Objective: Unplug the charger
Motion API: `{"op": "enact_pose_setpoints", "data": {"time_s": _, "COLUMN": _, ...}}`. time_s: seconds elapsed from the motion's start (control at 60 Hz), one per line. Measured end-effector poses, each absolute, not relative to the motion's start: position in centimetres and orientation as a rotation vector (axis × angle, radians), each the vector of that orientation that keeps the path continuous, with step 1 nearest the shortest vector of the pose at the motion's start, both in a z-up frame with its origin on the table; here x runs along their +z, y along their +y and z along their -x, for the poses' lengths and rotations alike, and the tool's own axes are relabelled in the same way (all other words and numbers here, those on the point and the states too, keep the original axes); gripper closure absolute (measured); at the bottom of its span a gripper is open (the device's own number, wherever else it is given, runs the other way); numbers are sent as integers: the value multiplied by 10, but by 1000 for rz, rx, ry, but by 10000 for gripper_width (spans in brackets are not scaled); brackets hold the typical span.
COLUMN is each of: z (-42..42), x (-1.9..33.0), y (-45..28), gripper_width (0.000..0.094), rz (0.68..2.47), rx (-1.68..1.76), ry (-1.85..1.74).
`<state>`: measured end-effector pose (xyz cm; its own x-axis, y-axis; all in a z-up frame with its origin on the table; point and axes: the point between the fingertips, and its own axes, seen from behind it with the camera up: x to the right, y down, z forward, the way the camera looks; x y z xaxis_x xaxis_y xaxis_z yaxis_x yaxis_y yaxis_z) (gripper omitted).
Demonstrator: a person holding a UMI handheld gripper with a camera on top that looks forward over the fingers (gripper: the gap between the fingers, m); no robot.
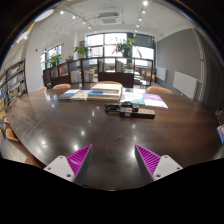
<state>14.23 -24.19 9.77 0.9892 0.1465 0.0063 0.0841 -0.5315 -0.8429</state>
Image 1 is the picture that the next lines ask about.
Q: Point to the blue cover book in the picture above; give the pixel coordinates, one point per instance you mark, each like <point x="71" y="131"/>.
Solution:
<point x="67" y="94"/>

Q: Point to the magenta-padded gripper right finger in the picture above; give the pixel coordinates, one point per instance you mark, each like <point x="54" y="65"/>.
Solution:
<point x="149" y="161"/>

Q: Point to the beige power strip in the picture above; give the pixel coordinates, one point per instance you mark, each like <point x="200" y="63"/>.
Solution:
<point x="140" y="114"/>

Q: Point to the dark wooden open shelf unit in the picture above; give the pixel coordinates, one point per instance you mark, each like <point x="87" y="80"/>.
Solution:
<point x="113" y="79"/>

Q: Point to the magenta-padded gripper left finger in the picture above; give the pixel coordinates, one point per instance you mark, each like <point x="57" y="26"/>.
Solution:
<point x="77" y="161"/>

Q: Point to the ceiling air conditioner unit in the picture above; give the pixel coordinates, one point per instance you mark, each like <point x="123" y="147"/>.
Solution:
<point x="109" y="19"/>

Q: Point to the blue and red card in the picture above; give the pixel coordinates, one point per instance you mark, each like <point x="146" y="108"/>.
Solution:
<point x="221" y="133"/>

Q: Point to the round ceiling light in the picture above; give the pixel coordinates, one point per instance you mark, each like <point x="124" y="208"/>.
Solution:
<point x="44" y="15"/>

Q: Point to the colourful light blue book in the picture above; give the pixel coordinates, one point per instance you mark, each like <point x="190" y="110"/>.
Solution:
<point x="132" y="98"/>

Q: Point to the cream hardcover book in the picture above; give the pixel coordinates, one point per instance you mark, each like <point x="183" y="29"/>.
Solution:
<point x="106" y="87"/>

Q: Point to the thin yellowish book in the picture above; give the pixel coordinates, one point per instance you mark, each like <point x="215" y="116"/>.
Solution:
<point x="101" y="99"/>

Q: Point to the purple and white book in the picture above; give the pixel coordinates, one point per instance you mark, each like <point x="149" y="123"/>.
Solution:
<point x="155" y="100"/>

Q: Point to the plain white book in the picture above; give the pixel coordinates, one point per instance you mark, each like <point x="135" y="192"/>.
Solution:
<point x="81" y="95"/>

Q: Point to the ceiling track spotlights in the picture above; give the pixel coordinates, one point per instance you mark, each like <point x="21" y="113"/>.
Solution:
<point x="145" y="3"/>

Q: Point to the potted green plant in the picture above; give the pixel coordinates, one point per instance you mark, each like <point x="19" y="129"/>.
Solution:
<point x="54" y="60"/>
<point x="125" y="46"/>
<point x="82" y="50"/>

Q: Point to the small black charger block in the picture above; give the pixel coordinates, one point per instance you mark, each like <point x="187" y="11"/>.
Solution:
<point x="135" y="108"/>

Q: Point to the tall wall bookshelf unit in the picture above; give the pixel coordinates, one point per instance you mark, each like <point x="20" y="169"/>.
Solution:
<point x="13" y="83"/>

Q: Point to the white wall radiator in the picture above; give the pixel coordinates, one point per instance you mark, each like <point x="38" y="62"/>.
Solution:
<point x="161" y="73"/>
<point x="185" y="84"/>

